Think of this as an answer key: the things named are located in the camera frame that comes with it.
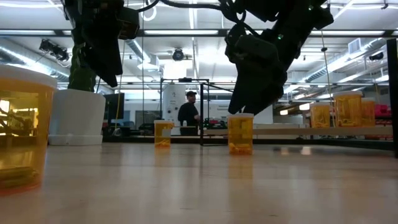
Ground silver ceiling duct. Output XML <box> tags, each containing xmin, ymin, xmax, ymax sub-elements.
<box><xmin>0</xmin><ymin>37</ymin><xmax>70</xmax><ymax>82</ymax></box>

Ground wooden shelf black wire frame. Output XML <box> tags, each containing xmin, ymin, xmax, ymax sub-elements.
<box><xmin>198</xmin><ymin>37</ymin><xmax>398</xmax><ymax>159</ymax></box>

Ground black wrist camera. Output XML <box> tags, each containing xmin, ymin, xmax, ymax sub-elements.
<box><xmin>233</xmin><ymin>32</ymin><xmax>280</xmax><ymax>65</ymax></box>
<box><xmin>116</xmin><ymin>6</ymin><xmax>141</xmax><ymax>40</ymax></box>

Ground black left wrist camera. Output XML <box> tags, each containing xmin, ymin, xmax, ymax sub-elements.
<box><xmin>116</xmin><ymin>6</ymin><xmax>141</xmax><ymax>40</ymax></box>

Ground round black ceiling device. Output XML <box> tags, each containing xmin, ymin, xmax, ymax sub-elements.
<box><xmin>172</xmin><ymin>48</ymin><xmax>185</xmax><ymax>62</ymax></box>

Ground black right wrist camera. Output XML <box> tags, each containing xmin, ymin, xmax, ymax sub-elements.
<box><xmin>233</xmin><ymin>32</ymin><xmax>280</xmax><ymax>65</ymax></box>

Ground black monitor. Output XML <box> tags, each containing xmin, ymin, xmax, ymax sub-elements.
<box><xmin>104</xmin><ymin>92</ymin><xmax>125</xmax><ymax>121</ymax></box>

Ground person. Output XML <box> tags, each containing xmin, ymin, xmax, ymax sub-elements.
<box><xmin>177</xmin><ymin>90</ymin><xmax>201</xmax><ymax>136</ymax></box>

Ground pink storage bins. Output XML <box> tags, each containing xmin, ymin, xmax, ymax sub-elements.
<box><xmin>374</xmin><ymin>104</ymin><xmax>392</xmax><ymax>119</ymax></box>

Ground black table frame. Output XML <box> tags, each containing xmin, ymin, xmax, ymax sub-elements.
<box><xmin>0</xmin><ymin>134</ymin><xmax>398</xmax><ymax>152</ymax></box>

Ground white ceiling vent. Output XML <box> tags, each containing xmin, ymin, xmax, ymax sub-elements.
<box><xmin>348</xmin><ymin>37</ymin><xmax>361</xmax><ymax>54</ymax></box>

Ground white ball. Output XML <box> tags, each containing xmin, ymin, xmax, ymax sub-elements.
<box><xmin>227</xmin><ymin>113</ymin><xmax>254</xmax><ymax>156</ymax></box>
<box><xmin>309</xmin><ymin>102</ymin><xmax>331</xmax><ymax>129</ymax></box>

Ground yellow hanging cord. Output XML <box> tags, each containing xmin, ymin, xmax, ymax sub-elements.
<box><xmin>114</xmin><ymin>40</ymin><xmax>126</xmax><ymax>129</ymax></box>

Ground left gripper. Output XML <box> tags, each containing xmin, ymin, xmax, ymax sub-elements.
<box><xmin>63</xmin><ymin>0</ymin><xmax>125</xmax><ymax>88</ymax></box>

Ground amber medicine bottle white cap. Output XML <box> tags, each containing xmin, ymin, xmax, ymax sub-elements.
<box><xmin>333</xmin><ymin>90</ymin><xmax>364</xmax><ymax>128</ymax></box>
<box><xmin>360</xmin><ymin>97</ymin><xmax>376</xmax><ymax>127</ymax></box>
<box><xmin>154</xmin><ymin>119</ymin><xmax>175</xmax><ymax>149</ymax></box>
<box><xmin>0</xmin><ymin>64</ymin><xmax>58</xmax><ymax>195</ymax></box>

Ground green cactus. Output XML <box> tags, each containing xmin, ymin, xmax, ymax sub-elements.
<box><xmin>67</xmin><ymin>43</ymin><xmax>98</xmax><ymax>93</ymax></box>

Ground white cabinet machine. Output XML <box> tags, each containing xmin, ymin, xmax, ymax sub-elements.
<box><xmin>163</xmin><ymin>83</ymin><xmax>187</xmax><ymax>127</ymax></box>

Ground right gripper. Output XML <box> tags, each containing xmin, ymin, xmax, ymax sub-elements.
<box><xmin>228</xmin><ymin>18</ymin><xmax>312</xmax><ymax>115</ymax></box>

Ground black ceiling spotlight cluster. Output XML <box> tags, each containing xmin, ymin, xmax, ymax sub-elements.
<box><xmin>39</xmin><ymin>39</ymin><xmax>70</xmax><ymax>62</ymax></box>

